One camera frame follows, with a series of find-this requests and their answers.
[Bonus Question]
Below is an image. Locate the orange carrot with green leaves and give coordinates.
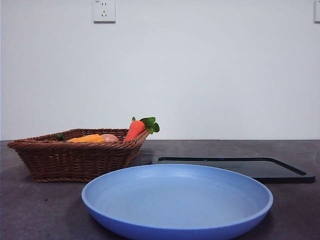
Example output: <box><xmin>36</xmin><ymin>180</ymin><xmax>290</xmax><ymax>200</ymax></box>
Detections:
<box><xmin>123</xmin><ymin>116</ymin><xmax>161</xmax><ymax>143</ymax></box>

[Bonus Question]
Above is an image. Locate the orange corn cob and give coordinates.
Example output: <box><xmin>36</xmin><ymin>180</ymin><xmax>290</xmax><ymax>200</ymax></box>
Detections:
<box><xmin>66</xmin><ymin>134</ymin><xmax>105</xmax><ymax>144</ymax></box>

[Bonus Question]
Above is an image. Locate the pale brown egg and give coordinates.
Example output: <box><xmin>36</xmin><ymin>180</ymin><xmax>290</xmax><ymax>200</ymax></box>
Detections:
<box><xmin>99</xmin><ymin>134</ymin><xmax>120</xmax><ymax>143</ymax></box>

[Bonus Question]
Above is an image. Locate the black rectangular tray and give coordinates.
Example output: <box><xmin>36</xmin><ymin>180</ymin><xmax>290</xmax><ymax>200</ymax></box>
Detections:
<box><xmin>151</xmin><ymin>156</ymin><xmax>316</xmax><ymax>184</ymax></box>

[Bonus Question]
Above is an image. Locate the blue round plate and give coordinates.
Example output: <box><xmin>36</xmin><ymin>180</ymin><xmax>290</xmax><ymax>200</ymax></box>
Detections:
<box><xmin>81</xmin><ymin>163</ymin><xmax>274</xmax><ymax>239</ymax></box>

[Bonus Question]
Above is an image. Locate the brown wicker basket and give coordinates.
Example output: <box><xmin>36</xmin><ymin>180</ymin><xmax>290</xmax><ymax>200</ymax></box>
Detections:
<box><xmin>7</xmin><ymin>128</ymin><xmax>151</xmax><ymax>183</ymax></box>

